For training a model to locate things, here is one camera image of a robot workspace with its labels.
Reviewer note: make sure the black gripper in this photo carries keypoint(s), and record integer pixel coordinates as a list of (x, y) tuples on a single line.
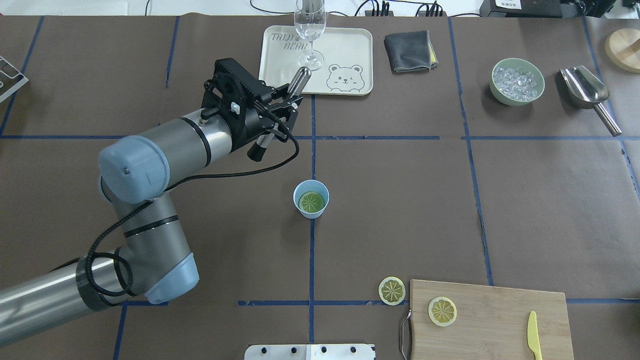
[(248, 125)]

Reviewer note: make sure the steel muddler black tip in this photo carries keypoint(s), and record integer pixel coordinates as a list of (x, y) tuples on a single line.
[(289, 96)]

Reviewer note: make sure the yellow lemon slice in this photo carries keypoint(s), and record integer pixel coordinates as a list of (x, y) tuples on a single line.
[(442, 311)]

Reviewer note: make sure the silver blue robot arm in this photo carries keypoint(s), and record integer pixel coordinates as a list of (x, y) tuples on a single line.
[(145, 252)]

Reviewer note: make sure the light blue cup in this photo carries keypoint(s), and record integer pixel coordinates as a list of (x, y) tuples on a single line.
[(311, 185)]

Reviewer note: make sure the wooden cup tree stand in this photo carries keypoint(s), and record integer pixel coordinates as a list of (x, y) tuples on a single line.
[(623, 49)]

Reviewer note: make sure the green lime slice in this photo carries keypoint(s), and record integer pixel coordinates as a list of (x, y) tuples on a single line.
[(311, 202)]

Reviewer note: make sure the clear wine glass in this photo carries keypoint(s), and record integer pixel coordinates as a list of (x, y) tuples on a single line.
[(310, 21)]

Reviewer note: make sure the grey folded cloth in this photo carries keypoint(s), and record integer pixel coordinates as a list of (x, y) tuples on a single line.
[(410, 51)]

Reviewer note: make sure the black monitor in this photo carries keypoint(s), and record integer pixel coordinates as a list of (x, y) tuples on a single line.
[(555, 9)]

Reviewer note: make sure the green bowl of ice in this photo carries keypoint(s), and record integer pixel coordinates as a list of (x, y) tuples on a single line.
[(516, 82)]

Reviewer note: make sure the bamboo cutting board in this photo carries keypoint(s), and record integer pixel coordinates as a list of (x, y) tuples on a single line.
[(491, 323)]

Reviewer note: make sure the steel ice scoop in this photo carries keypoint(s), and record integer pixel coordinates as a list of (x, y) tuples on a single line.
[(587, 91)]

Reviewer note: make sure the yellow plastic knife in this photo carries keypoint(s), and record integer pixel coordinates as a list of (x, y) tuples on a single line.
[(532, 335)]

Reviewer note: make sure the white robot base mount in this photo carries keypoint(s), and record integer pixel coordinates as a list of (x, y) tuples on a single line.
[(331, 351)]

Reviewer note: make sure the white wire cup rack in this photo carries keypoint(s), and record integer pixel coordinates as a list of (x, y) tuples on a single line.
[(11, 79)]

